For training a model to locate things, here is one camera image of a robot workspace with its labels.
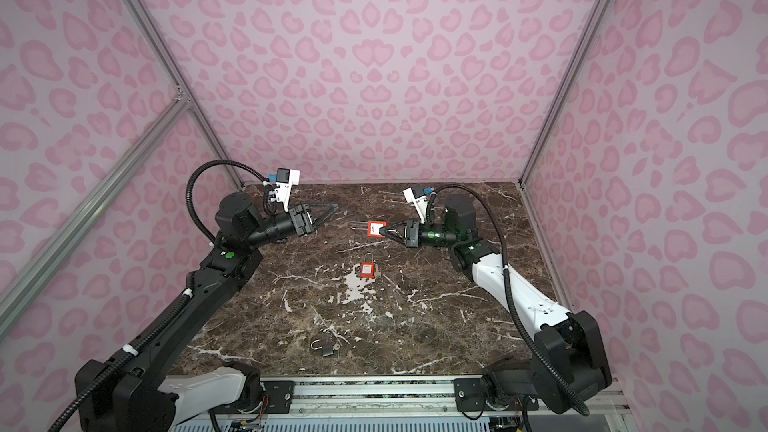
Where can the aluminium corner frame post left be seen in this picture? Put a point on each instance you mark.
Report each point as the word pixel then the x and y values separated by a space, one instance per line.
pixel 170 65

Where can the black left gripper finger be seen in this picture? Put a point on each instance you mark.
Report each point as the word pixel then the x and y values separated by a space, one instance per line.
pixel 320 220
pixel 322 208

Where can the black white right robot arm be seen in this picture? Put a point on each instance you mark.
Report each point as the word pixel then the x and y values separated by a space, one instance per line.
pixel 569 363

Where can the red padlock with steel shackle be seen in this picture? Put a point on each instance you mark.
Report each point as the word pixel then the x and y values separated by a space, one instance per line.
pixel 367 270

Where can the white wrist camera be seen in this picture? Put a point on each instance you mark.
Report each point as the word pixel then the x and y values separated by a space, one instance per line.
pixel 279 186
pixel 418 197

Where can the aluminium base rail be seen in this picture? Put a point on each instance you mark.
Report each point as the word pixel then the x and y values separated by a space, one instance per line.
pixel 394 403

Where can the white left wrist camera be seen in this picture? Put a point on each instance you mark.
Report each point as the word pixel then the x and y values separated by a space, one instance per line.
pixel 279 186

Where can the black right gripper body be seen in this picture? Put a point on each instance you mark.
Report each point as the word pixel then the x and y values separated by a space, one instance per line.
pixel 415 234

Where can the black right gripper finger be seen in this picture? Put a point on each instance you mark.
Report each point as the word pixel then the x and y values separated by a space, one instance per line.
pixel 394 236
pixel 398 227

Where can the small black padlock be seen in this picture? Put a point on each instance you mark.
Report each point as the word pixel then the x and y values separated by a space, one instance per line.
pixel 324 348

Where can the aluminium diagonal frame bar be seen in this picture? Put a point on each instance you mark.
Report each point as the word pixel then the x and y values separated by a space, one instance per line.
pixel 39 271

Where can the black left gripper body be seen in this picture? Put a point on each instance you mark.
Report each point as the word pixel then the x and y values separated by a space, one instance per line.
pixel 299 223

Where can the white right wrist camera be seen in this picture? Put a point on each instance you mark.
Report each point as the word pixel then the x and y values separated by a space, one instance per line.
pixel 418 197

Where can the aluminium corner frame post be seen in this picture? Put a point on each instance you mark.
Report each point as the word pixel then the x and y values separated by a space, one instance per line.
pixel 590 31
pixel 170 65

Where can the aluminium corner frame post right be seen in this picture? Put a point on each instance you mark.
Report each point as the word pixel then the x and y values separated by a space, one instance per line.
pixel 590 31

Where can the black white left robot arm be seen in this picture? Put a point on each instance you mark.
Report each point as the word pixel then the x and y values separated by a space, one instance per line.
pixel 130 392

